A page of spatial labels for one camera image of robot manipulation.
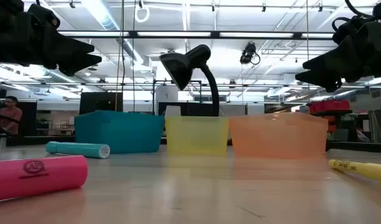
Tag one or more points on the black background panel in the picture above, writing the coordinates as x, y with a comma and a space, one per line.
193, 109

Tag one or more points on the teal plastic bin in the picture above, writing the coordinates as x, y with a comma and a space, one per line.
119, 133

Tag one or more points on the pink highlighter marker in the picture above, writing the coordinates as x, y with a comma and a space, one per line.
38, 183

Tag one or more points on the orange translucent plastic bin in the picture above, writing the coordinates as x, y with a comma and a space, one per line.
277, 137

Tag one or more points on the person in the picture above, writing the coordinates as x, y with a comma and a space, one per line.
10, 118

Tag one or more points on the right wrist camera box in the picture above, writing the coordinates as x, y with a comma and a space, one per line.
346, 34

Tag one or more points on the white numbered sign board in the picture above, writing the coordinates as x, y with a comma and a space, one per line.
167, 93

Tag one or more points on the yellow translucent plastic bin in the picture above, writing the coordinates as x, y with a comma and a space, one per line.
196, 135

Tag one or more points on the red storage bins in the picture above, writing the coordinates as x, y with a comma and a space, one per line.
330, 105

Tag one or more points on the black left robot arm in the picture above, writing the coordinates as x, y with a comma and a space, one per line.
0, 37

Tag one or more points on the black background monitor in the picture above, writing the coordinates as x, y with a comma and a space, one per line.
100, 102

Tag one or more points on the yellow highlighter marker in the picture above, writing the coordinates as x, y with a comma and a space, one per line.
365, 170

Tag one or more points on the black overhead camera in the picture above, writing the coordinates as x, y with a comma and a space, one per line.
248, 53

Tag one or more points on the blue highlighter marker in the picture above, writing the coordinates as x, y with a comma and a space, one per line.
78, 149

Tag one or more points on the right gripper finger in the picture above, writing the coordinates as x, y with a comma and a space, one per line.
343, 59
333, 79

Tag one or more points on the black desk lamp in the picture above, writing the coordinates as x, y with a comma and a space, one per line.
181, 68

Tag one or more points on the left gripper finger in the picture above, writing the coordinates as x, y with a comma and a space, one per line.
75, 63
69, 45

